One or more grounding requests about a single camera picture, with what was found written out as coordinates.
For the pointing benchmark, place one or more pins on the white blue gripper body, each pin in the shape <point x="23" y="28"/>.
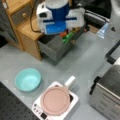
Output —
<point x="55" y="17"/>

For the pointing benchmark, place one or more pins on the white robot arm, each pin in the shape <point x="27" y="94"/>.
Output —
<point x="55" y="16"/>

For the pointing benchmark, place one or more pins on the green toy vegetable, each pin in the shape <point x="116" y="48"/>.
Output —
<point x="68" y="37"/>

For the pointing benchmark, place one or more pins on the grey drawer box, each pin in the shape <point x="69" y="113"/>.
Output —
<point x="53" y="47"/>

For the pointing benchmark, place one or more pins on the wooden drawer cabinet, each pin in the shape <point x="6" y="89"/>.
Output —
<point x="18" y="24"/>

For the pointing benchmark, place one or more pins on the teal bowl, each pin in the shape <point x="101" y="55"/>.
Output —
<point x="27" y="80"/>

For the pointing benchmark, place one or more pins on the pink frying pan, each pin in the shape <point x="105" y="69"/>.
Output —
<point x="56" y="100"/>

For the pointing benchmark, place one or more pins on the silver toaster oven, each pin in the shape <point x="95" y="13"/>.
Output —
<point x="105" y="92"/>

